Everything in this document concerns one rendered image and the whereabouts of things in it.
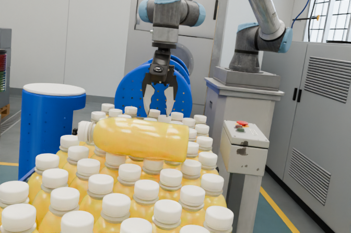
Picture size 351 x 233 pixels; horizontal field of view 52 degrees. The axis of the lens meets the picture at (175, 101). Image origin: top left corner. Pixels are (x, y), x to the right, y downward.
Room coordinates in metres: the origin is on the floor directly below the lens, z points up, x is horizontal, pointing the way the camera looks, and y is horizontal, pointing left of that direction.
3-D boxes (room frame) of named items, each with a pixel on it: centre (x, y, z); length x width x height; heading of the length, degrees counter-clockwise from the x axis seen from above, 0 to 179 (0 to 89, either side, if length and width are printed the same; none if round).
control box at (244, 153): (1.02, -0.21, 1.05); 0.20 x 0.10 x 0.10; 0
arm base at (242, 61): (1.76, -0.31, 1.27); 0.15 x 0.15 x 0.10
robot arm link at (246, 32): (1.76, -0.32, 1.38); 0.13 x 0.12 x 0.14; 53
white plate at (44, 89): (1.66, 0.57, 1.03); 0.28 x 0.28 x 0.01
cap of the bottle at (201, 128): (0.97, -0.08, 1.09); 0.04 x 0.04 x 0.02
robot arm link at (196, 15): (1.14, 0.01, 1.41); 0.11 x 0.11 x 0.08; 53
